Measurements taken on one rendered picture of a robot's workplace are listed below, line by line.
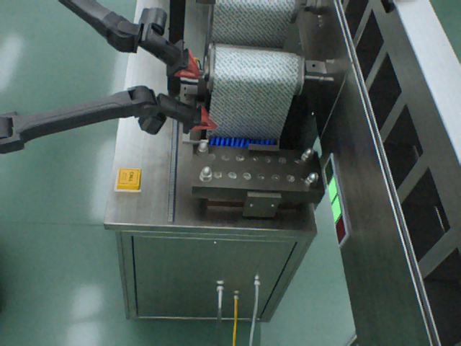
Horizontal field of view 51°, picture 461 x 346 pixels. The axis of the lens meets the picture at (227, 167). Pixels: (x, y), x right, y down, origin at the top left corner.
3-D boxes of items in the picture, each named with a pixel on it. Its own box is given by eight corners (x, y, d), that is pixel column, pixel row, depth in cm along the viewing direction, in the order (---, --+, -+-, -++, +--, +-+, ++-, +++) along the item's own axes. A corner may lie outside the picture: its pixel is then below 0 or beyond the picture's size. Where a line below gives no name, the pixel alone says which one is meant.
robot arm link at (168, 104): (159, 99, 136) (158, 87, 140) (148, 116, 140) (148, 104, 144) (180, 108, 139) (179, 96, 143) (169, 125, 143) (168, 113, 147)
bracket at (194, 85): (181, 132, 169) (186, 65, 145) (199, 133, 170) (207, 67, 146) (181, 143, 166) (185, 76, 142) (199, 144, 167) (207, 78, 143)
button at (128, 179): (119, 171, 156) (118, 167, 154) (140, 172, 156) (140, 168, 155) (116, 189, 151) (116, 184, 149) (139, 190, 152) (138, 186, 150)
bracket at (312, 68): (303, 63, 142) (305, 58, 140) (323, 65, 142) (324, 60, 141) (305, 75, 139) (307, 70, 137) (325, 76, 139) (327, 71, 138)
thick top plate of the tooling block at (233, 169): (191, 156, 154) (192, 143, 150) (312, 162, 159) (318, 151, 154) (190, 197, 145) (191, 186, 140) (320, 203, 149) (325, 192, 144)
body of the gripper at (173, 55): (171, 79, 135) (150, 66, 130) (171, 54, 140) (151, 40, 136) (186, 68, 131) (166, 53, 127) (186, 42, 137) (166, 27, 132)
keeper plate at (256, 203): (242, 210, 151) (247, 190, 142) (273, 212, 152) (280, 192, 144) (242, 217, 150) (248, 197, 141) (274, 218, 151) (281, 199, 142)
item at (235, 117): (205, 137, 154) (211, 95, 139) (278, 141, 156) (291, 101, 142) (205, 138, 153) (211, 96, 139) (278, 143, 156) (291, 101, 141)
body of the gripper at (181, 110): (188, 135, 145) (166, 127, 141) (189, 111, 151) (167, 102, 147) (199, 123, 140) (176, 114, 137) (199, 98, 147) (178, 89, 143)
